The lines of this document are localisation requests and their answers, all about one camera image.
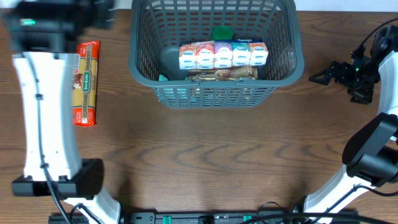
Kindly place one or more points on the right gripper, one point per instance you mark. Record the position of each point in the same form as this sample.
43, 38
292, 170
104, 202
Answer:
339, 76

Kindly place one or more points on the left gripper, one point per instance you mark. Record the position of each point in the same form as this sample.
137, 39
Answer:
99, 12

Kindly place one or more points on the orange spaghetti packet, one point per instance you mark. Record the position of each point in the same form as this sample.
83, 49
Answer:
84, 85

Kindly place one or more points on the gold coffee bag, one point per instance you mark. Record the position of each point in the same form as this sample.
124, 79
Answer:
224, 74

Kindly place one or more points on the teal wipes packet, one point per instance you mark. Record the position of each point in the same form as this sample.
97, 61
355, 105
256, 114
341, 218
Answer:
171, 93

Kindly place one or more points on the Kleenex tissue multipack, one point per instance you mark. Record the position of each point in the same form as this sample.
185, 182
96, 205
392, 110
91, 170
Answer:
222, 54

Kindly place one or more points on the green lid jar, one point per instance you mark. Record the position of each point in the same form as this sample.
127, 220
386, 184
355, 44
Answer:
222, 33

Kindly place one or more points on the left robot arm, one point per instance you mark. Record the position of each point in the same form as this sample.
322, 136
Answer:
44, 36

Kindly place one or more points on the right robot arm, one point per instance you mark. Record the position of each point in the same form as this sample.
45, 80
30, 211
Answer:
368, 163

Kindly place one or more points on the grey plastic basket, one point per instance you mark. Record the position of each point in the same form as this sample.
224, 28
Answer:
160, 27

